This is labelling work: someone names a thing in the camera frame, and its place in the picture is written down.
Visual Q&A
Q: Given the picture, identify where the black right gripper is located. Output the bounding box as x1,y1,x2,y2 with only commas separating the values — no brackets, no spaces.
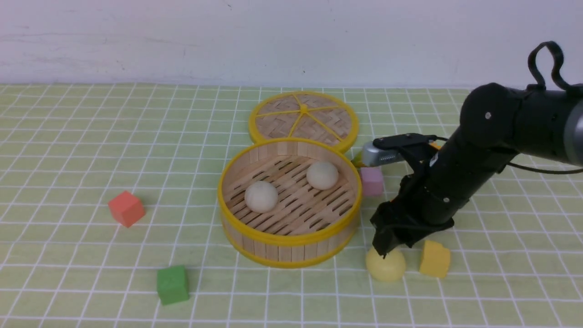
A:
370,174,456,259

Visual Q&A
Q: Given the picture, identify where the yellow bun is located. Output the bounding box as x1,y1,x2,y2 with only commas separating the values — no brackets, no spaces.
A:
366,247,406,282

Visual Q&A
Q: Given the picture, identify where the white bun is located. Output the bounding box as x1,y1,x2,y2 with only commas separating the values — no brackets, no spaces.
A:
244,181,279,213
306,161,339,190

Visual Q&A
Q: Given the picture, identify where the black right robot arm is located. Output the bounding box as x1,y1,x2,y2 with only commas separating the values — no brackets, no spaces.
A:
371,83,582,256

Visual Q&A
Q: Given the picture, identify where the bamboo steamer tray yellow rim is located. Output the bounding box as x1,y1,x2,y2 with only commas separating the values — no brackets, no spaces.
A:
217,138,362,268

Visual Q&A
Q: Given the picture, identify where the woven bamboo steamer lid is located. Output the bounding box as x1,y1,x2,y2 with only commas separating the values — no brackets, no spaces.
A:
248,91,359,153

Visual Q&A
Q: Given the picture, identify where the yellow foam cube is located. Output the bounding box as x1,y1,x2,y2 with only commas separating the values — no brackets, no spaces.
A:
419,240,451,279

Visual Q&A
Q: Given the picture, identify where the pink foam cube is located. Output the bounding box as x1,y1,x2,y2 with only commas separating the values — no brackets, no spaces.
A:
360,167,384,197

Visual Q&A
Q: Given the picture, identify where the yellow plastic banana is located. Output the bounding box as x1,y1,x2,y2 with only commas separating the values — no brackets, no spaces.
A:
351,142,404,168

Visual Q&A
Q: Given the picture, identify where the green foam cube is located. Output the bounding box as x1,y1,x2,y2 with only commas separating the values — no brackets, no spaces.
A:
156,265,189,306

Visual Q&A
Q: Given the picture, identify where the red foam cube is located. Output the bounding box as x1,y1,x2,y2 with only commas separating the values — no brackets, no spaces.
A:
108,190,146,228

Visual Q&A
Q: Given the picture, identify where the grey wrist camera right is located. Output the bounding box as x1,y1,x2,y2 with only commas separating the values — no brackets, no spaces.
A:
361,133,438,167

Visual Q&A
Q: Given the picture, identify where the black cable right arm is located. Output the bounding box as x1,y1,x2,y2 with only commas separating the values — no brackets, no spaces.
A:
435,41,583,175

